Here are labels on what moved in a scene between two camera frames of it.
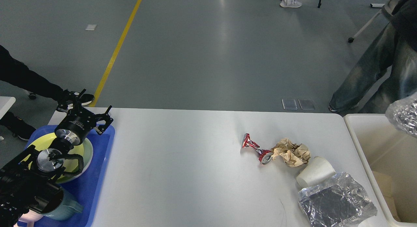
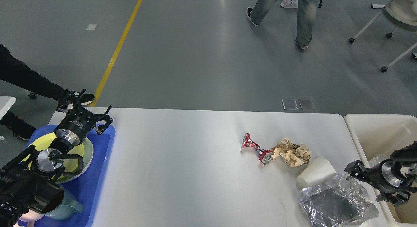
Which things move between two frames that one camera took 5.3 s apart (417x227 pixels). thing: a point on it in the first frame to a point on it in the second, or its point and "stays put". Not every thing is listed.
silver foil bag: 402,113 to 377,160
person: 395,47 to 307,2
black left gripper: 79,121 stays put
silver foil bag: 343,202 stays put
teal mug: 69,205 stays put
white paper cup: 318,170 stays put
